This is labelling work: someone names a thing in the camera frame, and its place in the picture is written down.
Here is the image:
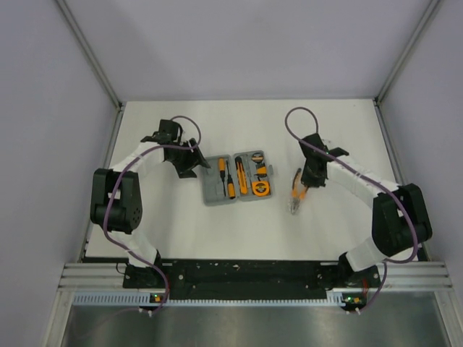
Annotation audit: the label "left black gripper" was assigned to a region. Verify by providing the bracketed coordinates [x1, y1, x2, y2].
[167, 137, 209, 178]

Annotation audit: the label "orange handled pliers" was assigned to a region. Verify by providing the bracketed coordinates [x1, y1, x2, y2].
[289, 168, 309, 215]

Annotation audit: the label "orange black screwdriver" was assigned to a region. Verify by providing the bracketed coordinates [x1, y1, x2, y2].
[218, 158, 227, 197]
[226, 160, 236, 200]

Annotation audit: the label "orange tape measure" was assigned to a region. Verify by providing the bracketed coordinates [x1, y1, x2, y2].
[252, 181, 271, 197]

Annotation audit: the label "orange black utility knife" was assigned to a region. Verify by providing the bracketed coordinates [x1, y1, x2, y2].
[235, 156, 249, 196]

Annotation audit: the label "grey plastic tool case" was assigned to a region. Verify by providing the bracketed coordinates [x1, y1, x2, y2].
[200, 150, 275, 207]

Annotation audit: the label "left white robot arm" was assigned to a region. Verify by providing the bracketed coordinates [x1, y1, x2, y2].
[90, 115, 210, 287]

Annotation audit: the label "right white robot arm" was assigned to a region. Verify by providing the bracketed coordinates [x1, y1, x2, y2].
[300, 133, 433, 286]

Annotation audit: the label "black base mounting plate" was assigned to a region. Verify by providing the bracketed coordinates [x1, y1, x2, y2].
[122, 259, 380, 299]

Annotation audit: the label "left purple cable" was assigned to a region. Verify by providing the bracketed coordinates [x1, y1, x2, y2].
[103, 115, 203, 316]

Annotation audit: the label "purple cable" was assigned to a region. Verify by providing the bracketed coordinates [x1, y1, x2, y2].
[284, 107, 422, 314]
[103, 115, 203, 316]

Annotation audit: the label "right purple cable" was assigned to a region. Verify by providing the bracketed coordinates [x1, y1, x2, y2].
[284, 107, 422, 314]

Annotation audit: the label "right aluminium corner post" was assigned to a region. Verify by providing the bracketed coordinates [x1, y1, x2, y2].
[374, 0, 444, 104]

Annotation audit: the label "aluminium corner post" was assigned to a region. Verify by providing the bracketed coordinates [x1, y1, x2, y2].
[53, 0, 123, 111]
[374, 0, 444, 104]

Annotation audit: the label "left aluminium corner post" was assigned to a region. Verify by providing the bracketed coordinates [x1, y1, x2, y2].
[53, 0, 123, 111]

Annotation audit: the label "aluminium front frame rail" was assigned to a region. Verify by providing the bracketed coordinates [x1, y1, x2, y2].
[59, 260, 453, 291]

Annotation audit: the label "grey slotted cable duct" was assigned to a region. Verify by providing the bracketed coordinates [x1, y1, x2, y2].
[72, 292, 365, 307]

